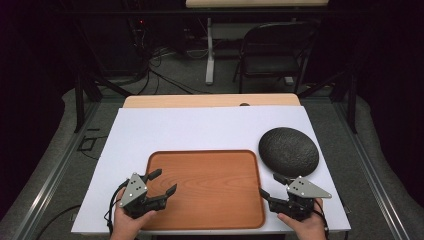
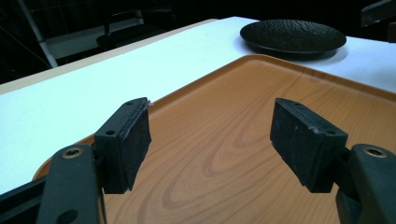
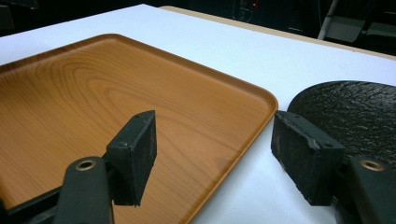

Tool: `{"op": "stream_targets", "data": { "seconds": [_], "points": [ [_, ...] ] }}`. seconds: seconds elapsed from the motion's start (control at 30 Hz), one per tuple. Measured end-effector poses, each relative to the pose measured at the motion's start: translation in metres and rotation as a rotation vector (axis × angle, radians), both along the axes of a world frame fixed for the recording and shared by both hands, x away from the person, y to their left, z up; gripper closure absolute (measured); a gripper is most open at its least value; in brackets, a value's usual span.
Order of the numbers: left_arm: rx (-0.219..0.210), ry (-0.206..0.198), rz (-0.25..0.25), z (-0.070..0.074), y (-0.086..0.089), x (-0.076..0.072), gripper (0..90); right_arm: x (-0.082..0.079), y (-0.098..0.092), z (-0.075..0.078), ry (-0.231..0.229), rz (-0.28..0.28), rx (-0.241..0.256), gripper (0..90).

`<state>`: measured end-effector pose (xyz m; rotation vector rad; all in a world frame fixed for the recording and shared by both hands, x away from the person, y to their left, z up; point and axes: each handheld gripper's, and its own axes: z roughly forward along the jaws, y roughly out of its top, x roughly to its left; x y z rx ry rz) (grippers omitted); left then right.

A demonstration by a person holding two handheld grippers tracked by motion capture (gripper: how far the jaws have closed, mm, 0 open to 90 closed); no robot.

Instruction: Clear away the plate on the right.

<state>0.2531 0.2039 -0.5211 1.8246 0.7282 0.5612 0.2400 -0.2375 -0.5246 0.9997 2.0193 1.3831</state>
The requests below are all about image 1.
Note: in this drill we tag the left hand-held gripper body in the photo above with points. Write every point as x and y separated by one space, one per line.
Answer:
133 191

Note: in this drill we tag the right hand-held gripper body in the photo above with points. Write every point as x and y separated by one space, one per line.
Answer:
300 196

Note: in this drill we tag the dark grey round plate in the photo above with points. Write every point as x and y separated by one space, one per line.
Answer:
288 151

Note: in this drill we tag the brown wooden tray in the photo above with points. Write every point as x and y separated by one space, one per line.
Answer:
206 190

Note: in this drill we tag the person's right hand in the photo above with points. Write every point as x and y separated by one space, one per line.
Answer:
306 228

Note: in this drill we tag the person's left hand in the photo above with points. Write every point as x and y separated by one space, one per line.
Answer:
128 225

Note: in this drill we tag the white board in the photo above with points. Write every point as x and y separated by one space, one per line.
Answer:
186 130

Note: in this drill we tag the light wooden table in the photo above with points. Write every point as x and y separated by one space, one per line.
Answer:
200 100

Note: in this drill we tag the black metal stand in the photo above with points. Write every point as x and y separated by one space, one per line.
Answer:
79 100
351 100

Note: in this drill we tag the black folding chair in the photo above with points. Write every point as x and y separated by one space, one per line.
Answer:
273 53

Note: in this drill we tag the white table leg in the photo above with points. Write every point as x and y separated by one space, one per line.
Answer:
209 56

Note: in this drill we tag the beige background table top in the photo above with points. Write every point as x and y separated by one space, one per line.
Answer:
256 3

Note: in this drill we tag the aluminium floor rail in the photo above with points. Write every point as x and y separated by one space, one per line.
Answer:
56 170
370 170

